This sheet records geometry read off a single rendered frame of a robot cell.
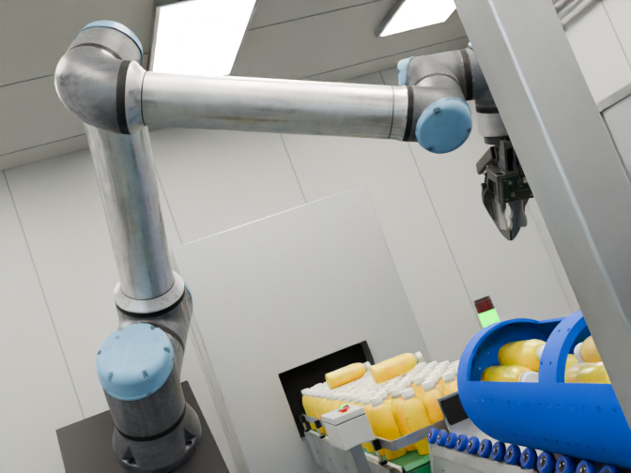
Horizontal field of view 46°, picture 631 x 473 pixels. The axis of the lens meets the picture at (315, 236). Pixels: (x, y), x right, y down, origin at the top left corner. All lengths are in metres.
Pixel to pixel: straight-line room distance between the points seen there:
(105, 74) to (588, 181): 0.76
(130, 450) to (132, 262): 0.39
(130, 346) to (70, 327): 4.62
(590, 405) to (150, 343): 0.82
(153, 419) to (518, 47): 1.09
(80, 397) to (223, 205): 1.93
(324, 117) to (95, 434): 0.93
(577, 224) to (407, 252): 6.05
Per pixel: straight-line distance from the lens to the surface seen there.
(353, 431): 2.26
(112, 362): 1.50
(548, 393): 1.37
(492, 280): 7.03
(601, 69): 6.24
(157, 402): 1.51
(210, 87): 1.17
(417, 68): 1.30
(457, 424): 2.24
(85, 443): 1.74
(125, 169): 1.39
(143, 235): 1.48
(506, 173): 1.35
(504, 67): 0.70
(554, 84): 0.70
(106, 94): 1.18
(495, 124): 1.34
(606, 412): 1.23
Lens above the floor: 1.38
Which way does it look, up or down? 6 degrees up
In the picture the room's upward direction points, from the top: 21 degrees counter-clockwise
